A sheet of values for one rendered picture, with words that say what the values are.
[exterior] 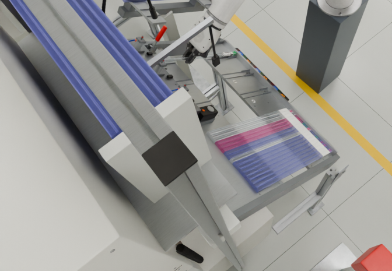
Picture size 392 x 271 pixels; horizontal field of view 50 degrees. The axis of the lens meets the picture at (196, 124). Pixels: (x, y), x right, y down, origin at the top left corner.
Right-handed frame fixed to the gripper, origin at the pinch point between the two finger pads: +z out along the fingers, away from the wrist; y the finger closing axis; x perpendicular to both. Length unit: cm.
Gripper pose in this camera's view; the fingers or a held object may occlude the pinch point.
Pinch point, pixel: (188, 56)
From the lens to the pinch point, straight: 157.7
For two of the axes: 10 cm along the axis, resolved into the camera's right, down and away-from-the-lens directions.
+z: -5.6, 7.1, 4.3
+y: 6.1, 7.1, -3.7
